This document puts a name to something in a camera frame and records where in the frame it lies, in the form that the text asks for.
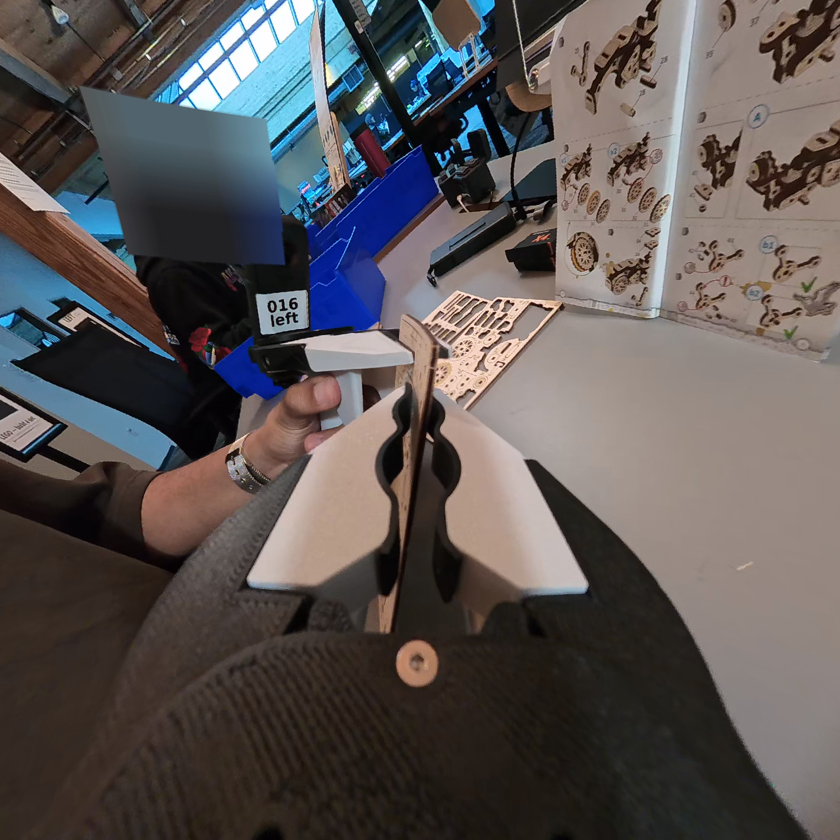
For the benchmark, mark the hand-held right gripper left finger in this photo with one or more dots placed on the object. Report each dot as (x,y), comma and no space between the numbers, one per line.
(315,525)

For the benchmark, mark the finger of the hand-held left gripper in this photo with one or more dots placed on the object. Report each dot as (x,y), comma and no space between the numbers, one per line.
(354,351)
(441,351)

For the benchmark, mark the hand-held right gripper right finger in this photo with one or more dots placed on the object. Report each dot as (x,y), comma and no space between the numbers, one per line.
(518,525)

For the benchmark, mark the engraved wooden puzzle sheet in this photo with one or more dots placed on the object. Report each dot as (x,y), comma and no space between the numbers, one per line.
(420,367)

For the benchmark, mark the person's left forearm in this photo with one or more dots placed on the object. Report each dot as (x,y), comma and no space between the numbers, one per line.
(190,512)

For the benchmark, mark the grey desk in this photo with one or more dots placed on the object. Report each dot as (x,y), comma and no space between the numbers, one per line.
(656,459)

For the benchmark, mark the person's left hand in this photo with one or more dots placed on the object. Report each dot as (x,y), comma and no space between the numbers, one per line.
(282,433)

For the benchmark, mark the wooden puzzle sheet with gears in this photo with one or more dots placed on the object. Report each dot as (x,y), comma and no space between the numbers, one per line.
(471,397)

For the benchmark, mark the silver wristwatch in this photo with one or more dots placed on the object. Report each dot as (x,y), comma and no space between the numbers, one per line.
(246,466)

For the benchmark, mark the long black case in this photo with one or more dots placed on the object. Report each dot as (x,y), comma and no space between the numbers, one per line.
(472,239)

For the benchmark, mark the small black box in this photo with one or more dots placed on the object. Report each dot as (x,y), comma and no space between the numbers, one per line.
(531,253)

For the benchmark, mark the black office chair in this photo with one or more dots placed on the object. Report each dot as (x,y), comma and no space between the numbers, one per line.
(111,387)

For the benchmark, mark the black charging dock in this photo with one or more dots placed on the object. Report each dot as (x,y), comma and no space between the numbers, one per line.
(469,180)

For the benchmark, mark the black flat monitor base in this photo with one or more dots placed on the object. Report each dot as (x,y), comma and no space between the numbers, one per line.
(535,184)

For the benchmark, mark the small framed poster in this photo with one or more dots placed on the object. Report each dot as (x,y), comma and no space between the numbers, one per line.
(85,321)

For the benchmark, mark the red cylinder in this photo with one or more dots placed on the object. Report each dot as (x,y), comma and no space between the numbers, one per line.
(371,154)

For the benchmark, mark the tall wooden panel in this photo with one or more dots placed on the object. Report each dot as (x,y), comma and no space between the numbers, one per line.
(328,131)

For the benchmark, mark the wooden beam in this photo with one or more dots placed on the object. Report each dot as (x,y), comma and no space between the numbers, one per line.
(65,262)

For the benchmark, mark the framed marker poster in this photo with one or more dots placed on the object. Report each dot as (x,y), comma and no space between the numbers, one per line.
(26,426)

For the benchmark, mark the person's brown clothing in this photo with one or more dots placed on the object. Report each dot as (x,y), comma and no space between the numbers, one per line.
(65,623)

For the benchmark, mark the black steel column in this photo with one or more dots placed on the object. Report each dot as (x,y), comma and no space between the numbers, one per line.
(374,72)

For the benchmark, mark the white paper notice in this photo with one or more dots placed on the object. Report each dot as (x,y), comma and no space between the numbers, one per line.
(26,187)

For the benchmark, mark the black monitor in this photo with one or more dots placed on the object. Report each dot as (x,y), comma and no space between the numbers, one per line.
(525,46)

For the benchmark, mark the folded model instruction booklet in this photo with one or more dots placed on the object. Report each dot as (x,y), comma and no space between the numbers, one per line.
(722,197)

